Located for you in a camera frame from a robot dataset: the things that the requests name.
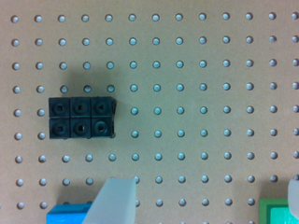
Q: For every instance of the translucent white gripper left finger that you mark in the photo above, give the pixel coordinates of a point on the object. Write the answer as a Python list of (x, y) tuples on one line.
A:
[(114, 204)]

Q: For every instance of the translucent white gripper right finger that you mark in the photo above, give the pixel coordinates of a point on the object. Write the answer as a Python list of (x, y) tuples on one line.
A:
[(293, 197)]

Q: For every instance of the black six-cell block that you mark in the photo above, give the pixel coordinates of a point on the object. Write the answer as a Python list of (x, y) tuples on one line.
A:
[(81, 117)]

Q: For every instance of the green block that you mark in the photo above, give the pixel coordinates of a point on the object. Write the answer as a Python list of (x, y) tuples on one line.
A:
[(275, 211)]

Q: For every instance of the blue cube block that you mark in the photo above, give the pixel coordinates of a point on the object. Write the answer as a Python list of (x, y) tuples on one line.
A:
[(68, 213)]

